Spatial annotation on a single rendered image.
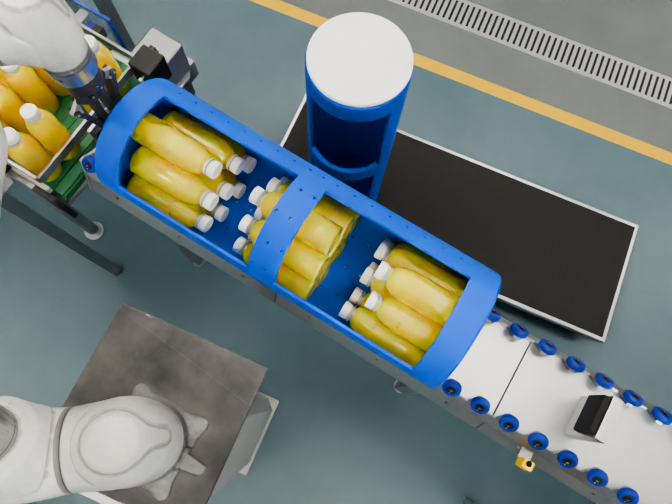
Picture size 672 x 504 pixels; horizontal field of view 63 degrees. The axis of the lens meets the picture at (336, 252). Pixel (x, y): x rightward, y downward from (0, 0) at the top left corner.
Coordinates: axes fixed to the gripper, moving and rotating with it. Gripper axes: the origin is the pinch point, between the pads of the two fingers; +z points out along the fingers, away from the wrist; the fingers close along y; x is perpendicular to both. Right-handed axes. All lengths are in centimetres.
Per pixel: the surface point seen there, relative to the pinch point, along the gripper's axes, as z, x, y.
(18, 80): 9.6, -32.3, 1.2
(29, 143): 9.8, -19.6, 12.8
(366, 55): 12, 35, -52
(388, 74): 12, 42, -50
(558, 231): 101, 118, -80
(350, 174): 55, 41, -38
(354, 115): 17, 40, -38
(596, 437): 8, 123, 3
